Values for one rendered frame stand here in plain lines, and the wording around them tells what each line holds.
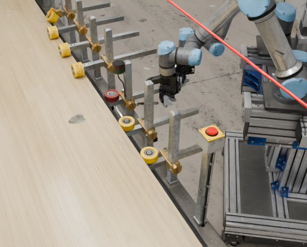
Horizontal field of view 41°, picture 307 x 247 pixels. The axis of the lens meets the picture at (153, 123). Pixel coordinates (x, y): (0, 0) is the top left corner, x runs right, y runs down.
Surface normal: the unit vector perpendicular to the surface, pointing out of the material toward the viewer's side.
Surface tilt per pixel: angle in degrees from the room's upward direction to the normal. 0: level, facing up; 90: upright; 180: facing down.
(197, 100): 0
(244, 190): 0
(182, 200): 0
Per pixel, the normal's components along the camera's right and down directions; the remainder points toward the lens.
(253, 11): -0.32, 0.53
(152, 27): 0.00, -0.77
